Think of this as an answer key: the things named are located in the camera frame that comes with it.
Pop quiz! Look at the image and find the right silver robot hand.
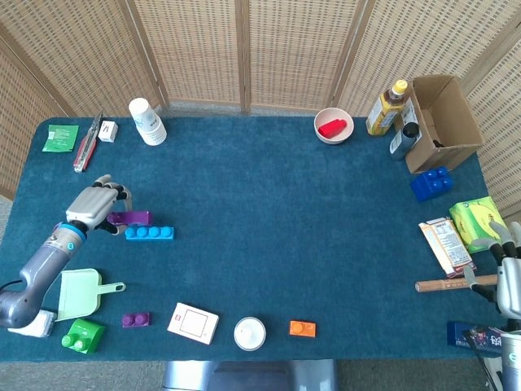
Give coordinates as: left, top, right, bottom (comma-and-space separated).
462, 221, 521, 319

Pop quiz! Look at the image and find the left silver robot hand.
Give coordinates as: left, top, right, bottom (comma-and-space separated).
65, 174, 134, 237

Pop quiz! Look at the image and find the purple sloped toy block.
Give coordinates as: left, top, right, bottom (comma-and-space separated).
106, 210, 154, 227

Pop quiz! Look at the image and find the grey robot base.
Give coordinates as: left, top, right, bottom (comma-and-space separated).
162, 359, 339, 391

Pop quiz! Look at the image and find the stack of white paper cups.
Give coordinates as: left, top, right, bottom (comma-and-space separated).
128, 97, 169, 147

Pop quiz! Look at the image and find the red and grey utility knife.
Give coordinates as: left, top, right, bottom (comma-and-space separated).
72, 112, 103, 174

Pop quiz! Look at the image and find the light blue four-stud block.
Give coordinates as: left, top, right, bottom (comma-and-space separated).
124, 225, 176, 241

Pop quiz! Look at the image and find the wooden rolling pin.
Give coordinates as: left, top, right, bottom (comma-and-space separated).
414, 274, 500, 293

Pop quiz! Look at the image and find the yellow-green tissue pack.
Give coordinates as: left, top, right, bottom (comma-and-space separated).
449, 195, 510, 254

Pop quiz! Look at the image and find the dark blue printed box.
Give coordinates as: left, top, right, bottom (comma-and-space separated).
446, 320, 504, 354

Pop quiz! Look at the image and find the orange and white carton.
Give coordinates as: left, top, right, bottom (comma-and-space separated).
418, 217, 478, 279

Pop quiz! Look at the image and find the green flat packet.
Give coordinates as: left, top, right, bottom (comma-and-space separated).
42, 124, 80, 153

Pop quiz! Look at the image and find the small white box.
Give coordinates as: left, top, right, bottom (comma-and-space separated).
97, 120, 120, 143

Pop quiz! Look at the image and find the mint green dustpan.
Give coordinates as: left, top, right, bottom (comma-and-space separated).
55, 268, 127, 323

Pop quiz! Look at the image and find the small purple two-stud block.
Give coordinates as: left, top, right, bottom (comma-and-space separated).
121, 312, 151, 329

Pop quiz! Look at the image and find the dark blue four-stud block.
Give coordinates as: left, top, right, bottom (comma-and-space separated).
409, 165, 455, 203

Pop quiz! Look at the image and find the green sloped toy block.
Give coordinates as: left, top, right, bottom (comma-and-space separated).
60, 318, 105, 354

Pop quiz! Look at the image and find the white tissue pack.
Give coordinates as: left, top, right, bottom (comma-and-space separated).
7, 309, 57, 339

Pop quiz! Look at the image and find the white box with red print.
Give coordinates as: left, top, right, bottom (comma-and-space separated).
166, 301, 220, 346

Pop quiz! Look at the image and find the blue felt table cover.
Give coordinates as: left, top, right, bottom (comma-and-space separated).
0, 116, 516, 363

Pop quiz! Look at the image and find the open cardboard box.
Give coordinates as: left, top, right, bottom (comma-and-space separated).
401, 74, 484, 175

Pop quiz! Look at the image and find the dark grey bottle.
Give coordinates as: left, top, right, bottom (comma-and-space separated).
388, 121, 422, 161

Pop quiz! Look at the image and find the woven wooden folding screen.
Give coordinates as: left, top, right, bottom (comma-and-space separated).
0, 0, 521, 294

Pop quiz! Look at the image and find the orange sloped toy block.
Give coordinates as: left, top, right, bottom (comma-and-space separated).
289, 319, 317, 338

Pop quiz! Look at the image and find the yellow tea bottle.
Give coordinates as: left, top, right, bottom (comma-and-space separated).
365, 79, 409, 137

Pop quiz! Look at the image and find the red toy block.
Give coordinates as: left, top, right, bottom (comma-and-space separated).
317, 119, 348, 138

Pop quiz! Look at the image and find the beige bowl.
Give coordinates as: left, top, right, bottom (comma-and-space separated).
313, 107, 356, 146

